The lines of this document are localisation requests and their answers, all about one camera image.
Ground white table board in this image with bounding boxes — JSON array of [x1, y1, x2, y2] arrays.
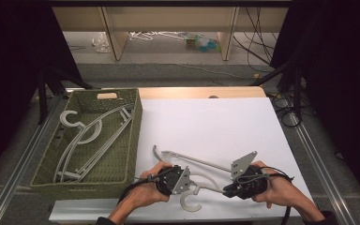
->
[[48, 97, 314, 223]]

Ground clear plastic bag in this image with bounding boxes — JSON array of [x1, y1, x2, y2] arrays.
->
[[91, 31, 111, 53]]

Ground black stand legs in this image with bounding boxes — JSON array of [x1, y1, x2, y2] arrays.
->
[[37, 66, 93, 126], [248, 59, 306, 121]]

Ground grey plastic clothes hanger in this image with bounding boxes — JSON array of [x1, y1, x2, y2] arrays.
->
[[52, 104, 135, 184], [152, 144, 236, 213]]

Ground coiled black floor cable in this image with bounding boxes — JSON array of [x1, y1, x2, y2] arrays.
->
[[269, 93, 304, 128]]

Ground right hand-held gripper cable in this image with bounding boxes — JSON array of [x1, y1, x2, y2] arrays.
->
[[235, 166, 295, 225]]

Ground thin pale floor cable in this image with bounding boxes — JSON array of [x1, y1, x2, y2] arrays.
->
[[148, 61, 252, 81]]

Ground person's left hand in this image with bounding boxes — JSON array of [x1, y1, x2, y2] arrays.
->
[[127, 160, 174, 209]]

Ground hanging black cables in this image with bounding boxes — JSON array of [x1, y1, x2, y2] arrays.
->
[[232, 6, 279, 68]]

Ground green woven basket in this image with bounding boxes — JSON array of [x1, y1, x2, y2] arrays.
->
[[30, 88, 143, 201]]

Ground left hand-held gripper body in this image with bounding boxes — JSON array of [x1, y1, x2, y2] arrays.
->
[[155, 164, 191, 197]]

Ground aluminium floor rail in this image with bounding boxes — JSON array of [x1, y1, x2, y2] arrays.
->
[[285, 111, 357, 225], [0, 93, 65, 225]]

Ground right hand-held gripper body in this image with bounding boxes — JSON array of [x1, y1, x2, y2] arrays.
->
[[230, 151, 270, 201]]

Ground wooden shelf unit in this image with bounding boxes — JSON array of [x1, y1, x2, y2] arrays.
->
[[52, 6, 290, 62]]

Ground person's right hand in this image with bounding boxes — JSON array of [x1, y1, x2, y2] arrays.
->
[[250, 160, 299, 209]]

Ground hand-held gripper cable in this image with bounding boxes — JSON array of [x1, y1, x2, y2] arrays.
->
[[235, 166, 295, 225], [116, 168, 177, 205]]

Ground white wire hangers on floor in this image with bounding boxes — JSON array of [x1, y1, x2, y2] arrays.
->
[[128, 30, 187, 42]]

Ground black curtain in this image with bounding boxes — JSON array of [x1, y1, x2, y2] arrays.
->
[[269, 0, 360, 205], [0, 0, 87, 186]]

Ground left hand-held gripper cable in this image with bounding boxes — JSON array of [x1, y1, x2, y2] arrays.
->
[[116, 168, 177, 205]]

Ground blue plastic toy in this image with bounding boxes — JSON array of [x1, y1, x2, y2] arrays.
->
[[198, 37, 221, 53]]

